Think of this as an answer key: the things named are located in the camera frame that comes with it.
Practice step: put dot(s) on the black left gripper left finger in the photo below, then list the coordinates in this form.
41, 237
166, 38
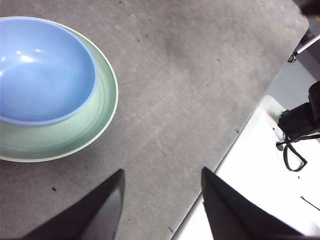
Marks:
95, 215

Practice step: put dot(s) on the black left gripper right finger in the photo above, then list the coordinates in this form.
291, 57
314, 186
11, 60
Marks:
230, 215

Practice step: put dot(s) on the green plate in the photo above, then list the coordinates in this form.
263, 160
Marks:
50, 142

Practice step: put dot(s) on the blue bowl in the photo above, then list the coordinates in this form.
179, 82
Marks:
47, 80

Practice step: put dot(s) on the white stand leg with caster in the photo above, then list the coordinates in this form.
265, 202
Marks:
303, 47

